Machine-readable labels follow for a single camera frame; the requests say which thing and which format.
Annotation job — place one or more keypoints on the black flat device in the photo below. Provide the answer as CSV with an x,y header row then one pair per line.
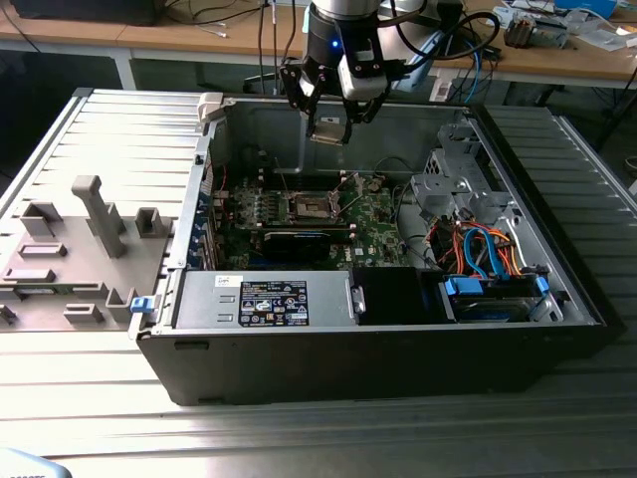
x,y
84,10

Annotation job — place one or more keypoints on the clear plastic bag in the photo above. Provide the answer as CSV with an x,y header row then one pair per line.
x,y
604,39

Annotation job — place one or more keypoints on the CPU cooler with fan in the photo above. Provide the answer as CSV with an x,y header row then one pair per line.
x,y
520,31

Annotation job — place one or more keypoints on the grey power supply unit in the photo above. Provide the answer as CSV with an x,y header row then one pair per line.
x,y
209,299

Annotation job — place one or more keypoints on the pale blue teach pendant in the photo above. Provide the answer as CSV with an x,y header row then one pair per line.
x,y
420,74

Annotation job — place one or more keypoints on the blue case latch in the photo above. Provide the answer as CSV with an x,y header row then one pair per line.
x,y
141,305

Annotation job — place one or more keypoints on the graphics card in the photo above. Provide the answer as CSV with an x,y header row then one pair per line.
x,y
296,246

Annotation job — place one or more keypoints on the green motherboard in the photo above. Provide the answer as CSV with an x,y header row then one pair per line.
x,y
378,224

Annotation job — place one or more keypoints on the silver green CPU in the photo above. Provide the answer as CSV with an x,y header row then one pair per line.
x,y
328,133

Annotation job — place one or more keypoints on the hard disk in blue carrier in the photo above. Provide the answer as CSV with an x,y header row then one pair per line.
x,y
492,305

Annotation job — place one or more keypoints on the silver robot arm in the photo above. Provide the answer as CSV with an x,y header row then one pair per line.
x,y
343,7

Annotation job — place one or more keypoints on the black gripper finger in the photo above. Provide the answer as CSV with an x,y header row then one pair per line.
x,y
298,82
365,112

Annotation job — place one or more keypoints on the metal locking lever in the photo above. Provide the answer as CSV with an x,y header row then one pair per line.
x,y
281,175

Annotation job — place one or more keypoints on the blue box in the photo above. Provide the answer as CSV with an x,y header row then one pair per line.
x,y
589,5

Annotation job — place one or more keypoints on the wooden desk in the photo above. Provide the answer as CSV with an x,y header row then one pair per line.
x,y
164,40

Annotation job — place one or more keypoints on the black PC case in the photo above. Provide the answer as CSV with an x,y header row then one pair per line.
x,y
348,363

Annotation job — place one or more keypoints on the green RAM stick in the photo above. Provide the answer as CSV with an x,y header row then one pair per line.
x,y
37,290

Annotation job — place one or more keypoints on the small white box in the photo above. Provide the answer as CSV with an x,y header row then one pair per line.
x,y
440,90

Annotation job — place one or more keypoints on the beige case latch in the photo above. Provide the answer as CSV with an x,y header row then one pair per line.
x,y
209,107

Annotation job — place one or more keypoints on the CPU socket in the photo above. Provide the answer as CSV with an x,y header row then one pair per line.
x,y
309,206

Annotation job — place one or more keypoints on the metal drive cage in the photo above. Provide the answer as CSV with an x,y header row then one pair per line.
x,y
438,189

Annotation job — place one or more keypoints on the pale rounded object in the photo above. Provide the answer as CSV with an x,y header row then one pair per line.
x,y
25,465

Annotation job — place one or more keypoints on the grey parts rack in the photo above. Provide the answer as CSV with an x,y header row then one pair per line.
x,y
74,259

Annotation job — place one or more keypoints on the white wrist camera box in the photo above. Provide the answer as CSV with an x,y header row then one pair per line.
x,y
360,82

